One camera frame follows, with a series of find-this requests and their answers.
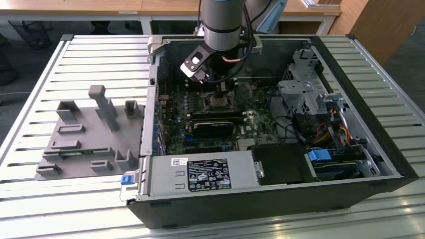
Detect grey power supply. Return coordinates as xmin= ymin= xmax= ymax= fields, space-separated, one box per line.
xmin=146 ymin=150 xmax=263 ymax=197

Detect blue disk carrier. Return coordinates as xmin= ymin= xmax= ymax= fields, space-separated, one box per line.
xmin=308 ymin=148 xmax=334 ymax=164

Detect black PC case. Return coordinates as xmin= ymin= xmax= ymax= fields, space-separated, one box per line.
xmin=126 ymin=34 xmax=420 ymax=230

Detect yellow red power wires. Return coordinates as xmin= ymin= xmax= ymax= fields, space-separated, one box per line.
xmin=315 ymin=124 xmax=352 ymax=147

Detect pale blue teach pendant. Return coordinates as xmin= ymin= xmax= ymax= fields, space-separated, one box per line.
xmin=258 ymin=0 xmax=288 ymax=33

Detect black cable with copper spring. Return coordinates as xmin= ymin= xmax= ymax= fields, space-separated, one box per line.
xmin=222 ymin=4 xmax=252 ymax=64

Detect wooden desk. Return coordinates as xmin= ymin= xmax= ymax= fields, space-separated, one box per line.
xmin=0 ymin=0 xmax=152 ymax=34
xmin=142 ymin=0 xmax=343 ymax=35

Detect black graphics card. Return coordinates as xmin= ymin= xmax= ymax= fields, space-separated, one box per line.
xmin=192 ymin=120 xmax=238 ymax=139

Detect black mesh waste bin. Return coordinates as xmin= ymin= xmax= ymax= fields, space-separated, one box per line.
xmin=9 ymin=21 xmax=53 ymax=48

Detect black plastic shroud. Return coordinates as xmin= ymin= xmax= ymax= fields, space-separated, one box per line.
xmin=248 ymin=143 xmax=320 ymax=187

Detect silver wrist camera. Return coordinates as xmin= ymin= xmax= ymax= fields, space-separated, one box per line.
xmin=180 ymin=44 xmax=214 ymax=83

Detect green RAM stick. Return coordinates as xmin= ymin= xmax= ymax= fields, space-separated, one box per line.
xmin=59 ymin=148 xmax=112 ymax=158

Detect grey parts rack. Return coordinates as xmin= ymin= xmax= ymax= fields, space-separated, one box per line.
xmin=35 ymin=84 xmax=147 ymax=182

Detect green motherboard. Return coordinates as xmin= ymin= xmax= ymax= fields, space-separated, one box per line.
xmin=156 ymin=78 xmax=283 ymax=155

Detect brown wooden cabinet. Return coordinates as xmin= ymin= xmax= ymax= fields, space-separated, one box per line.
xmin=327 ymin=0 xmax=425 ymax=66

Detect white paper stack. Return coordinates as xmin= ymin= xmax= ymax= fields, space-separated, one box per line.
xmin=300 ymin=0 xmax=343 ymax=7

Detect silver chipset heatsink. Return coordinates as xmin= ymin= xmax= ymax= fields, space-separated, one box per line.
xmin=238 ymin=138 xmax=259 ymax=151

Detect grey metal disk bay cage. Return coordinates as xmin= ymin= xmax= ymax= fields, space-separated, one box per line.
xmin=278 ymin=48 xmax=334 ymax=117

